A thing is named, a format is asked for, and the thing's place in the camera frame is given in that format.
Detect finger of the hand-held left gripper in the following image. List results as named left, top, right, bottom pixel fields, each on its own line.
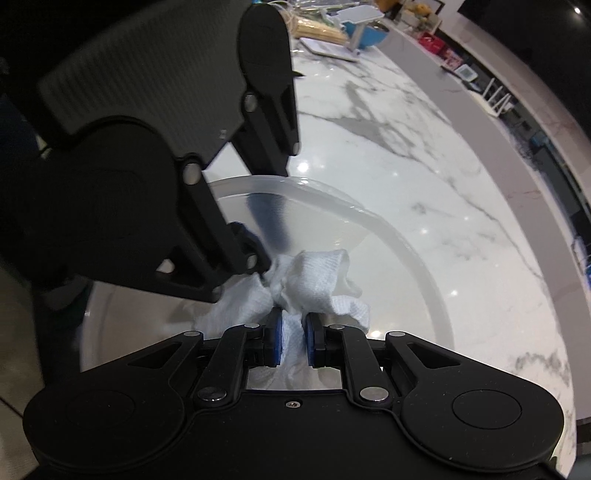
left=231, top=85, right=302, bottom=252
left=154, top=154, right=274, bottom=304

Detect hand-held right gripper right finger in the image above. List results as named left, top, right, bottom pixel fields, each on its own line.
left=305, top=312, right=467, bottom=404

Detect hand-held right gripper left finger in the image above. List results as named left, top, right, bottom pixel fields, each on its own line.
left=124, top=307, right=283, bottom=404

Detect white cloth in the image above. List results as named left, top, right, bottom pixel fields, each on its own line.
left=196, top=249, right=371, bottom=391

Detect clear plastic bowl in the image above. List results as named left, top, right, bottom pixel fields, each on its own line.
left=78, top=174, right=457, bottom=393

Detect blue bowl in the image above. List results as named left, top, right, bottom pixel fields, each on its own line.
left=346, top=21, right=391, bottom=49

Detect white flat device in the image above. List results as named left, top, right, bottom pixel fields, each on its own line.
left=300, top=37, right=361, bottom=62

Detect white phone stand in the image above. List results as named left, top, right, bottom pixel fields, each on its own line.
left=337, top=4, right=384, bottom=51

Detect red box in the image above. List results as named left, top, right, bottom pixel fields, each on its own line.
left=420, top=34, right=448, bottom=58

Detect white wifi router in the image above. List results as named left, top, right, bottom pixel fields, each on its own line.
left=478, top=78, right=514, bottom=117

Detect black television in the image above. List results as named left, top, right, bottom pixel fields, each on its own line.
left=457, top=0, right=591, bottom=144

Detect white wired earphones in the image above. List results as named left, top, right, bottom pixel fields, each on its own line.
left=272, top=0, right=298, bottom=28

